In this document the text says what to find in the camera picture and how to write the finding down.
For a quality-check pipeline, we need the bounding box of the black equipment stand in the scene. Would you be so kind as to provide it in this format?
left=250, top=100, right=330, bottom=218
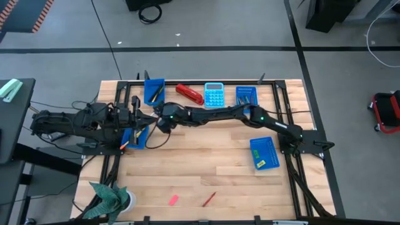
left=305, top=0, right=359, bottom=34

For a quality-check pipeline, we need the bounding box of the coiled black cable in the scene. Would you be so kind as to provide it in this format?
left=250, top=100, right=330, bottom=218
left=138, top=2, right=163, bottom=25

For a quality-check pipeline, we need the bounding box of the thin white cable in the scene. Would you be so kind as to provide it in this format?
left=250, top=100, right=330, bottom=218
left=366, top=0, right=400, bottom=69

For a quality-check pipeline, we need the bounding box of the blue plastic bin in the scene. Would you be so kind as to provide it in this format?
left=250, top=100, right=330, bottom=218
left=121, top=126, right=150, bottom=150
left=143, top=78, right=166, bottom=107
left=236, top=86, right=259, bottom=108
left=249, top=136, right=281, bottom=171

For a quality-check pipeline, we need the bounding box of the black desk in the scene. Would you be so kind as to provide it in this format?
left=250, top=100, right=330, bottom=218
left=0, top=77, right=37, bottom=165

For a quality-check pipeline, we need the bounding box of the cyan calculator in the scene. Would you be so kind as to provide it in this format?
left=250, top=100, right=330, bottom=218
left=204, top=82, right=226, bottom=109

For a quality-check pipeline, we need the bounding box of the white plant pot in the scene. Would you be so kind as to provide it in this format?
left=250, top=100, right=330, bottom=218
left=124, top=189, right=138, bottom=211

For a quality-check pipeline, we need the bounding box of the black box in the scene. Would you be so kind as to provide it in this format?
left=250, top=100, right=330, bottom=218
left=125, top=0, right=173, bottom=12

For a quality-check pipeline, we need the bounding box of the thin black cable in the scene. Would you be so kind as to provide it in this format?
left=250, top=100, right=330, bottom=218
left=91, top=0, right=123, bottom=81

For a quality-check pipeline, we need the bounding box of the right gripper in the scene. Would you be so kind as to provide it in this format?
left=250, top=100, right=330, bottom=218
left=153, top=102, right=190, bottom=134

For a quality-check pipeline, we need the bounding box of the hazard striped platform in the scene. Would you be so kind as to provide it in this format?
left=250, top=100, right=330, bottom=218
left=0, top=0, right=56, bottom=34

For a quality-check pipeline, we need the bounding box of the red stapler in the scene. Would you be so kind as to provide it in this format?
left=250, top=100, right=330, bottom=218
left=175, top=83, right=205, bottom=106

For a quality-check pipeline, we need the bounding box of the yellow marker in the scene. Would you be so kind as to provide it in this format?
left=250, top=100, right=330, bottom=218
left=152, top=84, right=165, bottom=103

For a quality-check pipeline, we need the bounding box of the green leafy plant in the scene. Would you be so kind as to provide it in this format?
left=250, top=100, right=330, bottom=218
left=82, top=181, right=129, bottom=224

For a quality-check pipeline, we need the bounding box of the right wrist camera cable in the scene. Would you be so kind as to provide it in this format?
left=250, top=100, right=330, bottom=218
left=144, top=124, right=172, bottom=150

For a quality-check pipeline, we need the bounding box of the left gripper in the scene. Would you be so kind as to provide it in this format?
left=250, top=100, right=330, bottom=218
left=114, top=96, right=158, bottom=145

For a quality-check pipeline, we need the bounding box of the red and black cart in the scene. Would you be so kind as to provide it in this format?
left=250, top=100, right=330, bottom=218
left=367, top=90, right=400, bottom=135

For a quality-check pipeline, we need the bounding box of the mint green stapler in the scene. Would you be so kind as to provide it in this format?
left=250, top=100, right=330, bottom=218
left=0, top=77, right=24, bottom=103

